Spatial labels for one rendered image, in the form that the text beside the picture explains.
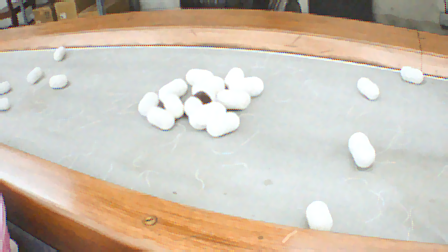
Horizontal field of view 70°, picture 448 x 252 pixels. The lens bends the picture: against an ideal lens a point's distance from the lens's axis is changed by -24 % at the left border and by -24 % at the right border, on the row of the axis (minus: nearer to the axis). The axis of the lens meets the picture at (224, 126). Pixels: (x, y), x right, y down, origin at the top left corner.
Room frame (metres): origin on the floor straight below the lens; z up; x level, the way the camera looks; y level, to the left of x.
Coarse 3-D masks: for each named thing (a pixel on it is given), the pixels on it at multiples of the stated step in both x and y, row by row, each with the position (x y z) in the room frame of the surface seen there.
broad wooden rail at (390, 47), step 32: (0, 32) 0.97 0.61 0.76; (32, 32) 0.83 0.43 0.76; (64, 32) 0.73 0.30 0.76; (96, 32) 0.67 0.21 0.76; (128, 32) 0.63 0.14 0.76; (160, 32) 0.60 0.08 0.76; (192, 32) 0.57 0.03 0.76; (224, 32) 0.55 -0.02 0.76; (256, 32) 0.53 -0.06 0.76; (288, 32) 0.51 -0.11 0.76; (320, 32) 0.50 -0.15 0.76; (352, 32) 0.49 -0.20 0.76; (384, 32) 0.49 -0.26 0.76; (416, 32) 0.48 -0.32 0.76; (384, 64) 0.42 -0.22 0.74; (416, 64) 0.40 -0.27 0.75
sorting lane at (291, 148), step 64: (0, 64) 0.73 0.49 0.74; (64, 64) 0.61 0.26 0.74; (128, 64) 0.54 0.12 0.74; (192, 64) 0.49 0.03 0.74; (256, 64) 0.47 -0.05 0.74; (320, 64) 0.45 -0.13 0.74; (0, 128) 0.43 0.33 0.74; (64, 128) 0.39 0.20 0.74; (128, 128) 0.36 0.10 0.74; (192, 128) 0.35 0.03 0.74; (256, 128) 0.33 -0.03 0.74; (320, 128) 0.31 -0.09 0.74; (384, 128) 0.29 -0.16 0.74; (192, 192) 0.25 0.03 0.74; (256, 192) 0.24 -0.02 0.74; (320, 192) 0.23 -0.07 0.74; (384, 192) 0.21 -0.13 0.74
